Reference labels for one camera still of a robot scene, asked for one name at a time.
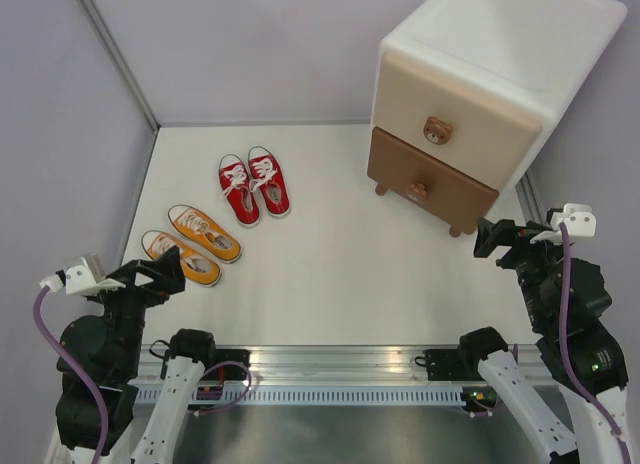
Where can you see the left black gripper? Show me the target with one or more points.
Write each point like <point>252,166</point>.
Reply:
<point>168,276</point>

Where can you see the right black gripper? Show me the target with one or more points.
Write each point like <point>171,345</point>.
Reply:
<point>507,231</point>

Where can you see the brown drawer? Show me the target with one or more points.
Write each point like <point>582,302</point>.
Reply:
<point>454,197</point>

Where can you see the brown drawer knob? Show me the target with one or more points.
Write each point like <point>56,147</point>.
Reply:
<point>417,192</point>

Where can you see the red sneaker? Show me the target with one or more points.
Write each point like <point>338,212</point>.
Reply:
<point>267,178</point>
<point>234,182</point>

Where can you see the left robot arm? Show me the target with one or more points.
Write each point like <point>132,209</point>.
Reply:
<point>95,411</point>

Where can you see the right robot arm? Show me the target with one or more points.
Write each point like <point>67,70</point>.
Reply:
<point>564,297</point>

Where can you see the white shoe cabinet body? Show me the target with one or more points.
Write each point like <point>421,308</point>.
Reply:
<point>535,54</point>

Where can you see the front orange sneaker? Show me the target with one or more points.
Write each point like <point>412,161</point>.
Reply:
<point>196,267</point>

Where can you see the orange sneaker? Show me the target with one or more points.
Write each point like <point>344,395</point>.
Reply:
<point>198,227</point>
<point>196,267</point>

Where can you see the rear orange sneaker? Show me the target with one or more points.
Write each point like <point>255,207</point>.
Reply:
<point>198,227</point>

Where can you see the bear head drawer knob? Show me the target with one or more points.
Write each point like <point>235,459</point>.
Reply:
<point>437,131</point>

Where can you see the right aluminium frame rail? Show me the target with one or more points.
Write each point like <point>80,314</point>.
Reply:
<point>529,200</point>

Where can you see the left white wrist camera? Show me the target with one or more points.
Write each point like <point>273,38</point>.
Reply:
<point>83,275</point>

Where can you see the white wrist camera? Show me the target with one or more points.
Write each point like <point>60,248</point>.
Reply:
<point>578,219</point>
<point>83,275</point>

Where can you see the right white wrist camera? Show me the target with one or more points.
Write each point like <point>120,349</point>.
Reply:
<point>578,219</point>

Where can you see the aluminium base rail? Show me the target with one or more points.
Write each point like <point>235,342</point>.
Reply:
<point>341,365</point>

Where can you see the white slotted cable duct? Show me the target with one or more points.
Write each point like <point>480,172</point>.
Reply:
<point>267,395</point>

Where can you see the aluminium corner frame post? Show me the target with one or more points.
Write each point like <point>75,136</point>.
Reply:
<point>117,58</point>

